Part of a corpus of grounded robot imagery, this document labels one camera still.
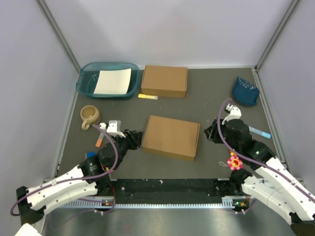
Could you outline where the light blue pen right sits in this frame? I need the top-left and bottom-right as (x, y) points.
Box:
(249, 126), (271, 139)

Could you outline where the beige ceramic mug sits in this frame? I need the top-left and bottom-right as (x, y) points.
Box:
(80, 105), (101, 131)

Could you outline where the grey orange marker pen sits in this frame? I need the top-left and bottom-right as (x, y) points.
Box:
(95, 132), (104, 148)

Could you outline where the white paper sheet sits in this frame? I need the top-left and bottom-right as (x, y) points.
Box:
(94, 68), (132, 95)

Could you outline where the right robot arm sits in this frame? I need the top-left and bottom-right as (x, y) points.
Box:
(204, 118), (315, 236)

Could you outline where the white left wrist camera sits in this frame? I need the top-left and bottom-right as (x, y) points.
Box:
(99, 120), (126, 138)

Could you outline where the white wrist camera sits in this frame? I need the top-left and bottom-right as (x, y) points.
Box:
(221, 103), (242, 125)
(99, 120), (126, 138)

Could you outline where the folded brown cardboard box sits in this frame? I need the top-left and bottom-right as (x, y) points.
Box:
(141, 65), (188, 98)

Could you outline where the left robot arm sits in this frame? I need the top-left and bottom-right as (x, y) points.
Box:
(15, 129), (143, 225)

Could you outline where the brown cardboard box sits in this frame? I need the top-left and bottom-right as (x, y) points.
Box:
(141, 65), (188, 98)
(142, 115), (200, 162)

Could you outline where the orange flower toy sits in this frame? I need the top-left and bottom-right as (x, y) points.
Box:
(230, 151), (237, 157)

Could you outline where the grey slotted cable duct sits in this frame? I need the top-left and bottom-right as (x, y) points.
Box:
(60, 198), (249, 210)

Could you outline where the yellow white marker pen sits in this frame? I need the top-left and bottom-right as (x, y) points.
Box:
(138, 93), (158, 100)

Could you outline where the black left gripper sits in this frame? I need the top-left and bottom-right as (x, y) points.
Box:
(112, 129), (144, 170)

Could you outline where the teal plastic bin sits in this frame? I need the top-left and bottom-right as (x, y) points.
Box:
(76, 62), (141, 100)

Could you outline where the dark blue crumpled bag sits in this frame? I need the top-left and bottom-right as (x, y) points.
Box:
(232, 77), (260, 106)

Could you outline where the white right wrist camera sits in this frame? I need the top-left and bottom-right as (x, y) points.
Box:
(221, 103), (242, 125)

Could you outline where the small blue plastic block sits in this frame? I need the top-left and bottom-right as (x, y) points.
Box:
(85, 152), (96, 159)

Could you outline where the pink flower toy right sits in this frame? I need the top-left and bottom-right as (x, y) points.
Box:
(227, 156), (243, 171)

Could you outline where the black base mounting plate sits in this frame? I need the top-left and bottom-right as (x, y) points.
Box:
(96, 178), (245, 204)

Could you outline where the white object bottom corner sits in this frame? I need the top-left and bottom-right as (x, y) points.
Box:
(15, 224), (42, 236)

